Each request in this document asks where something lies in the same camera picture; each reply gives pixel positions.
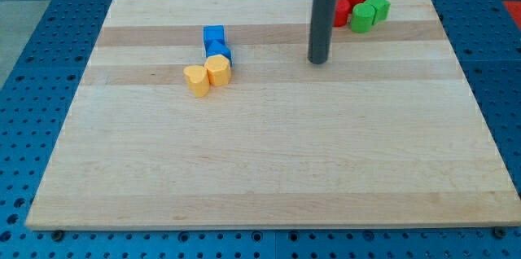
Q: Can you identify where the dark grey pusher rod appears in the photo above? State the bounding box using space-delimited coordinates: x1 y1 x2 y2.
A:
308 0 337 64

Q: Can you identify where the yellow hexagon block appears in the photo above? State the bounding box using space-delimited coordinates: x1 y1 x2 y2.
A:
204 55 231 86

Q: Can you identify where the yellow heart block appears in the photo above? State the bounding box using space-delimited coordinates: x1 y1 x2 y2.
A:
183 65 210 98

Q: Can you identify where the red crescent block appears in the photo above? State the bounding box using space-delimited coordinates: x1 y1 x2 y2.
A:
333 0 352 28

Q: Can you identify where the green cylinder block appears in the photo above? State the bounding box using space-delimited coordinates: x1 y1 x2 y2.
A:
350 3 375 33

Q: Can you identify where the green star block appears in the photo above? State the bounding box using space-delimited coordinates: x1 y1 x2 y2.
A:
366 0 391 25

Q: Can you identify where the blue cube block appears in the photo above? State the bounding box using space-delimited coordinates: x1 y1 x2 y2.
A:
203 25 225 50

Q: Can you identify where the blue triangular block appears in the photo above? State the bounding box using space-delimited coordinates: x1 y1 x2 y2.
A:
205 41 233 65

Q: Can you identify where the wooden board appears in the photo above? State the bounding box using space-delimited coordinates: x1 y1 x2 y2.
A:
26 0 520 231

